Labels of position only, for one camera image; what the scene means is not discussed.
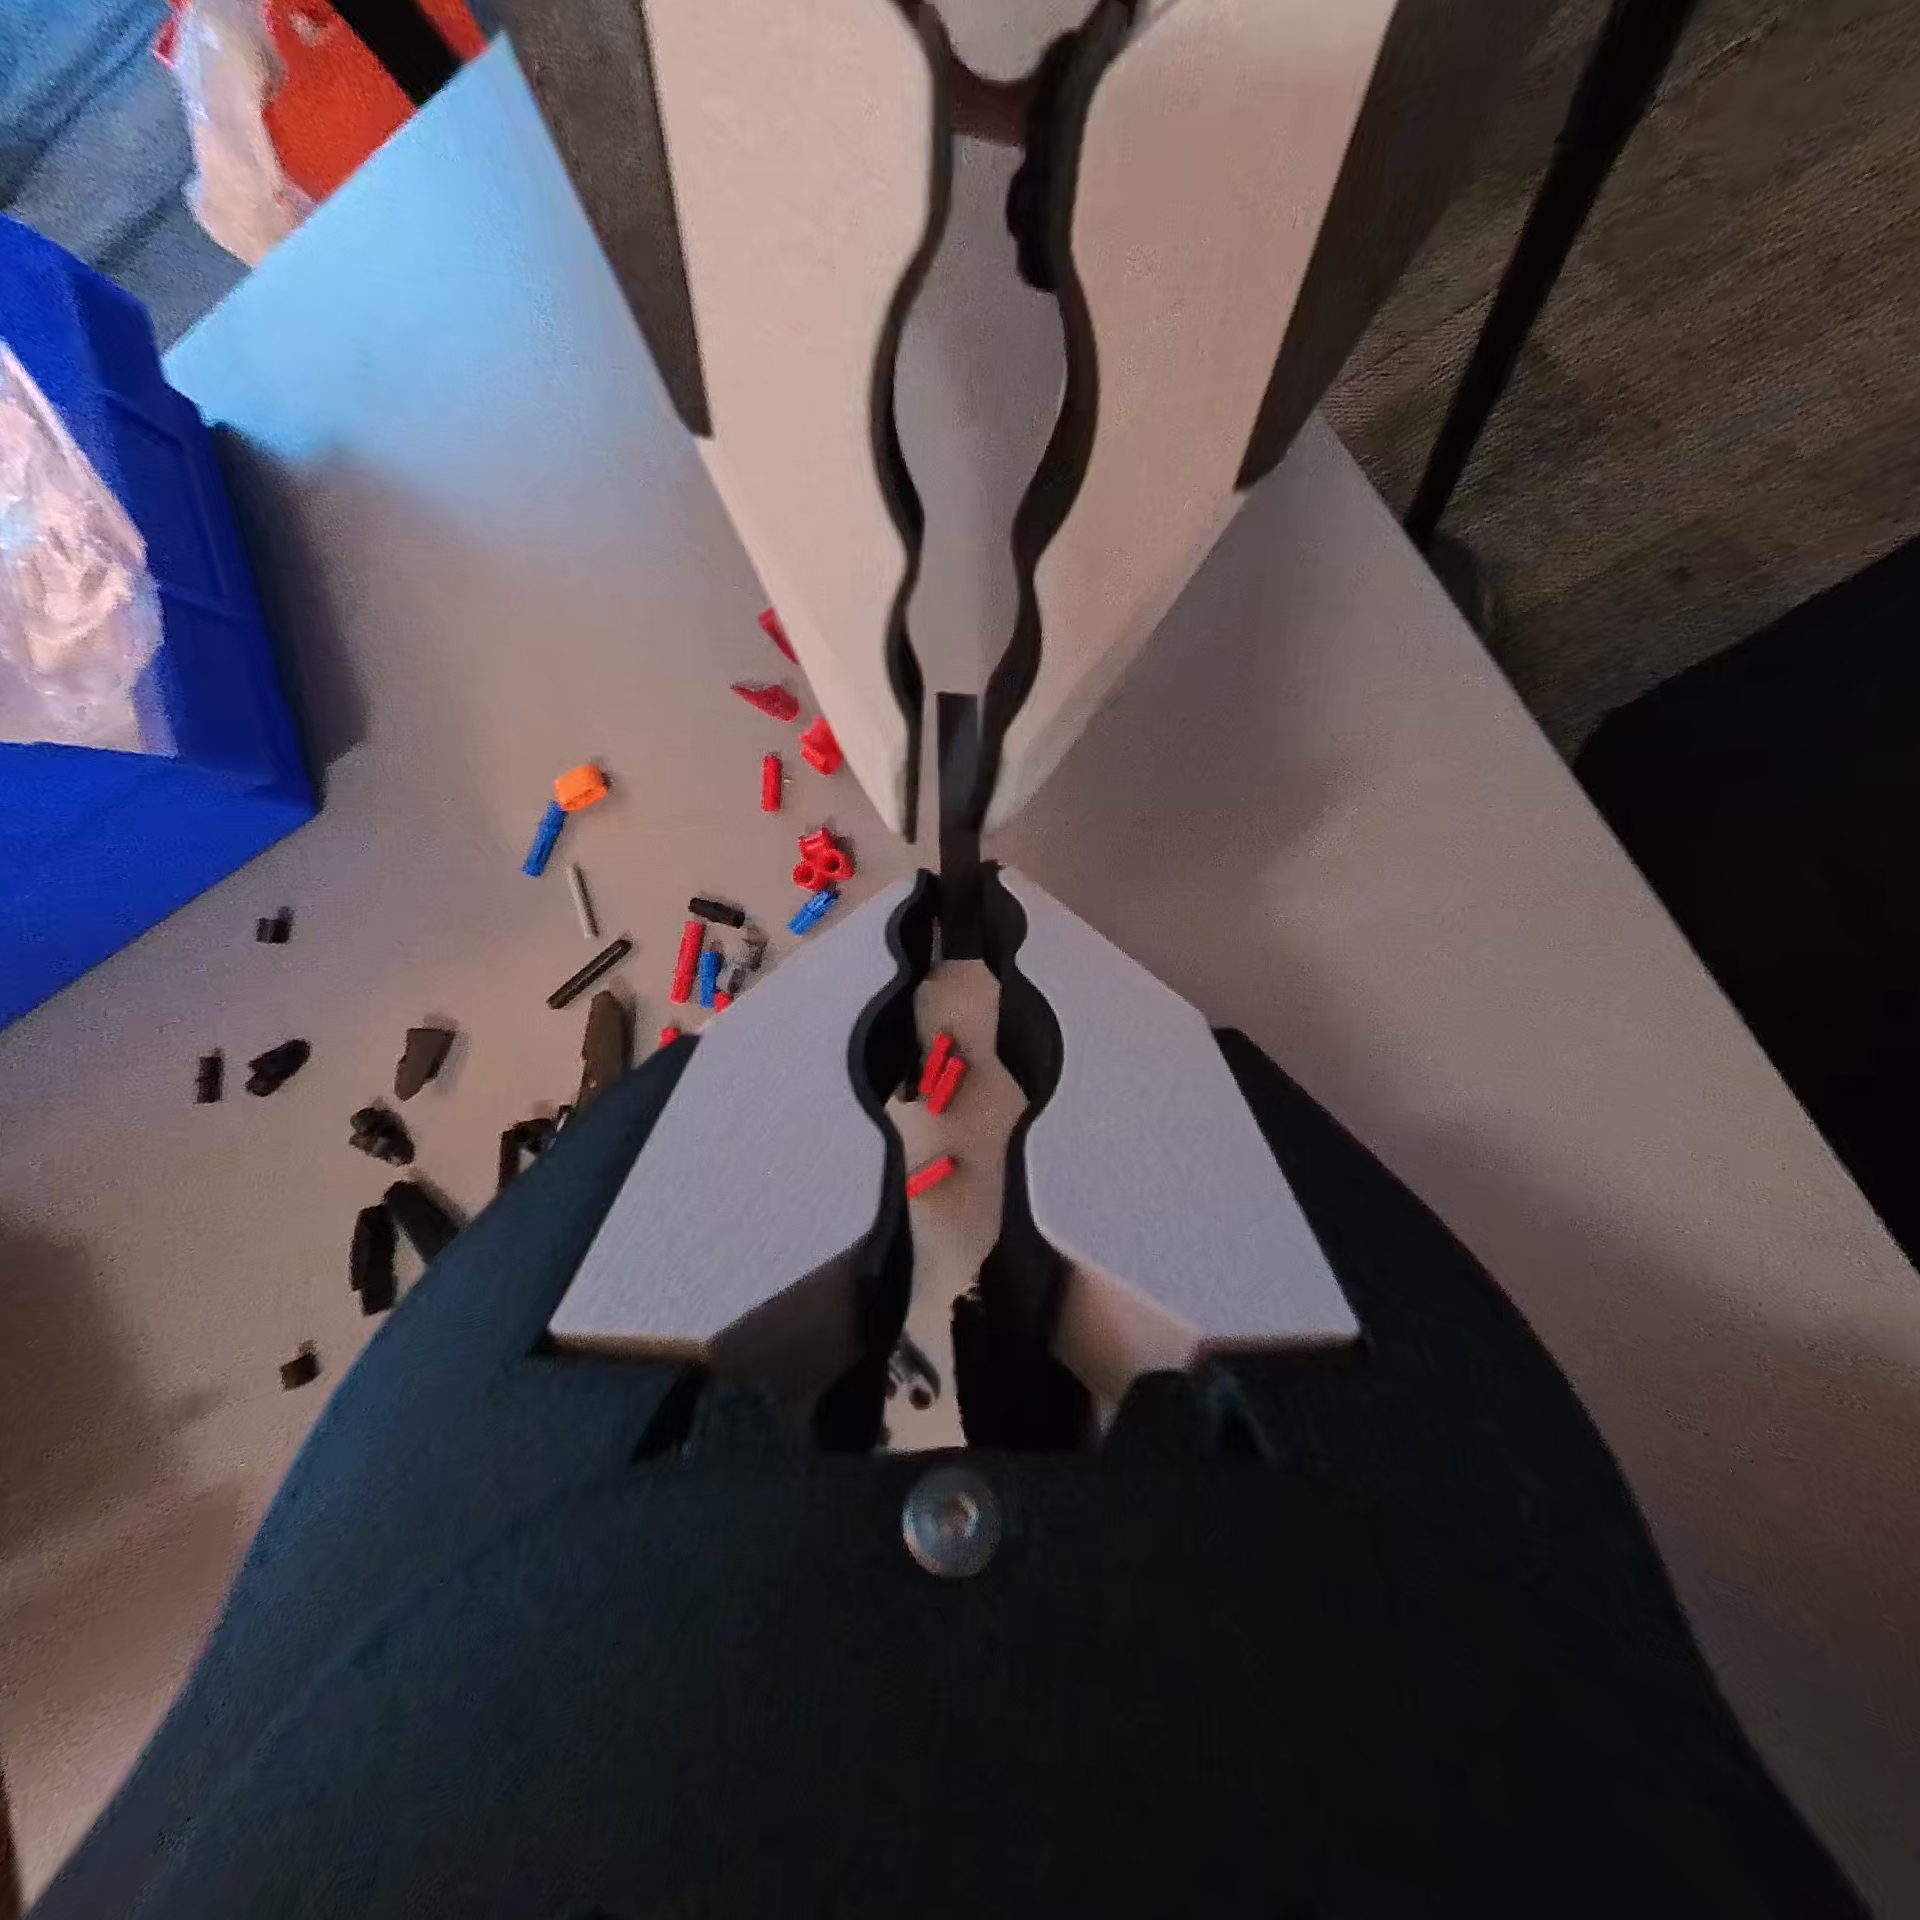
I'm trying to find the short dark grey lego beam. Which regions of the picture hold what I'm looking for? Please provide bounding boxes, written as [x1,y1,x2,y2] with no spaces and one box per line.
[934,692,988,968]

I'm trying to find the clear plastic bags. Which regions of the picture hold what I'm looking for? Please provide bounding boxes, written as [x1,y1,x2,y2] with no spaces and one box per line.
[0,338,174,754]

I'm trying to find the orange plastic bin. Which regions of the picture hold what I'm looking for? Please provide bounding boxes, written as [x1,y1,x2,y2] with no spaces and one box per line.
[165,0,495,202]

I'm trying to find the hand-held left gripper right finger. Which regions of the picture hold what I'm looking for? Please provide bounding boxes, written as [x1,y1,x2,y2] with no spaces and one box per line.
[978,863,1361,1446]

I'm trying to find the black metal bar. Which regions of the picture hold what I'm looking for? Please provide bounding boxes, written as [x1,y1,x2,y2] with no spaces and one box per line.
[1401,0,1702,540]

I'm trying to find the blue plastic bin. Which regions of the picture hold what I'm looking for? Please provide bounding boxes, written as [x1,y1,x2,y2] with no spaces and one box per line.
[0,209,322,1028]

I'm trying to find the person's black pants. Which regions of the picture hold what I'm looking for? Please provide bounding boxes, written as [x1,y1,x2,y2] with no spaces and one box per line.
[1575,552,1920,1262]

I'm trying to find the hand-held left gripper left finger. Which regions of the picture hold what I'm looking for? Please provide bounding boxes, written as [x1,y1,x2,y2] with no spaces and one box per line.
[545,873,947,1450]

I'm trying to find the pile of lego pieces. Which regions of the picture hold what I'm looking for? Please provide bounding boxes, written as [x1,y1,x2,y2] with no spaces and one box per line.
[191,604,973,1393]

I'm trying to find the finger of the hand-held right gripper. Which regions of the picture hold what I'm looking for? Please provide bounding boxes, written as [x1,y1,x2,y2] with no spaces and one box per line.
[643,0,957,846]
[974,0,1401,838]

